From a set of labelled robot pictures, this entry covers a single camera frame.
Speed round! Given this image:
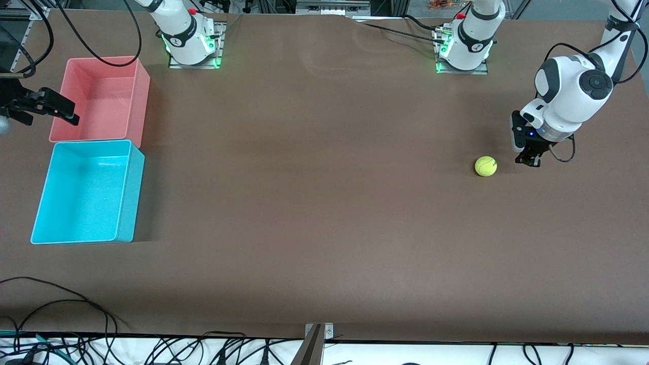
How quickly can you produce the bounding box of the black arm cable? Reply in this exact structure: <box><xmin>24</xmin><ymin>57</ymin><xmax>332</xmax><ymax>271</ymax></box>
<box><xmin>55</xmin><ymin>0</ymin><xmax>143</xmax><ymax>66</ymax></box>
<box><xmin>545</xmin><ymin>0</ymin><xmax>642</xmax><ymax>163</ymax></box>

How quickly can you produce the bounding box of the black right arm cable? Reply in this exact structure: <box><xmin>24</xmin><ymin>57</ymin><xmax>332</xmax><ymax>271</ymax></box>
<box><xmin>55</xmin><ymin>0</ymin><xmax>143</xmax><ymax>66</ymax></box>

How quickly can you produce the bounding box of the pink plastic bin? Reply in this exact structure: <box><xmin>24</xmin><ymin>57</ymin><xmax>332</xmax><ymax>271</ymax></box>
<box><xmin>49</xmin><ymin>56</ymin><xmax>151</xmax><ymax>143</ymax></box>

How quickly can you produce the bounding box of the silver metal bracket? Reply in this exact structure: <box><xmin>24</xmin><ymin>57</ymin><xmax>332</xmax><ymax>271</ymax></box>
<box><xmin>305</xmin><ymin>322</ymin><xmax>335</xmax><ymax>340</ymax></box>

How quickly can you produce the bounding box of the teal cable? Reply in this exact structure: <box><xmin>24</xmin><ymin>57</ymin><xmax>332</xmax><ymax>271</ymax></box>
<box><xmin>0</xmin><ymin>330</ymin><xmax>66</xmax><ymax>361</ymax></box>

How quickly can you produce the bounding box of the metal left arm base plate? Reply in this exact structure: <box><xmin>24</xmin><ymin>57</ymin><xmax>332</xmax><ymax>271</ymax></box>
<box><xmin>435</xmin><ymin>25</ymin><xmax>490</xmax><ymax>76</ymax></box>

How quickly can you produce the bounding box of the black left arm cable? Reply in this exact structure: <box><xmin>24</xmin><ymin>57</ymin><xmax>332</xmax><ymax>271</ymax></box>
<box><xmin>545</xmin><ymin>0</ymin><xmax>642</xmax><ymax>163</ymax></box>

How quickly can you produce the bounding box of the short black loop cable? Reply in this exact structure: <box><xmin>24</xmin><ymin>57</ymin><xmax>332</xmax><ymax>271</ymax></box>
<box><xmin>14</xmin><ymin>298</ymin><xmax>111</xmax><ymax>351</ymax></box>

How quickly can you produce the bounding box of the silver aluminium rail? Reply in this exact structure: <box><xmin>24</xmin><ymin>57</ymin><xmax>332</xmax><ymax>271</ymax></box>
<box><xmin>296</xmin><ymin>0</ymin><xmax>371</xmax><ymax>16</ymax></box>

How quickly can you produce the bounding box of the blue plastic bin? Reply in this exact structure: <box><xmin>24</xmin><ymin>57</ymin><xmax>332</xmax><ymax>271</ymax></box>
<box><xmin>30</xmin><ymin>139</ymin><xmax>146</xmax><ymax>245</ymax></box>

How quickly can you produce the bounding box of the long black loop cable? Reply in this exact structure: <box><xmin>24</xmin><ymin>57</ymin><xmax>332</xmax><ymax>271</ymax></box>
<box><xmin>0</xmin><ymin>276</ymin><xmax>130</xmax><ymax>330</ymax></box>

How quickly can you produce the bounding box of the black table cable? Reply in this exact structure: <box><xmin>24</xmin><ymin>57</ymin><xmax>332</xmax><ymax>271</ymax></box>
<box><xmin>363</xmin><ymin>21</ymin><xmax>447</xmax><ymax>44</ymax></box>
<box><xmin>403</xmin><ymin>14</ymin><xmax>449</xmax><ymax>32</ymax></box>

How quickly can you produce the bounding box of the black coiled cable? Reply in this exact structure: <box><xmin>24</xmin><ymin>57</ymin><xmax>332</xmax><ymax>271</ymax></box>
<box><xmin>0</xmin><ymin>0</ymin><xmax>55</xmax><ymax>79</ymax></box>

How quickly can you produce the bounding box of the dark grey metal post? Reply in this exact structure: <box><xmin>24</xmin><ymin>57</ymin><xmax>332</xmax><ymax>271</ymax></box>
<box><xmin>290</xmin><ymin>324</ymin><xmax>325</xmax><ymax>365</ymax></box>

